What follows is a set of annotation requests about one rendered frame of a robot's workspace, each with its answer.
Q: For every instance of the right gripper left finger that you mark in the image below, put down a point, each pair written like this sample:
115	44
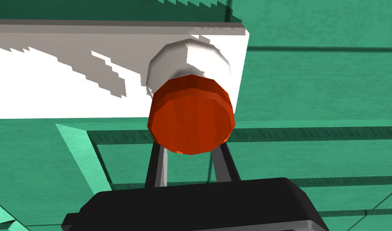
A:
156	170

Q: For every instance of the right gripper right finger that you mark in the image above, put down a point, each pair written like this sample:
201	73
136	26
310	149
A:
224	166

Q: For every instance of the orange and white round knob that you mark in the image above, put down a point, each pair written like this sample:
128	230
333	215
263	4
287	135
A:
191	118

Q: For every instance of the white door leaf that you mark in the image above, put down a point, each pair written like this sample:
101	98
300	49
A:
55	93

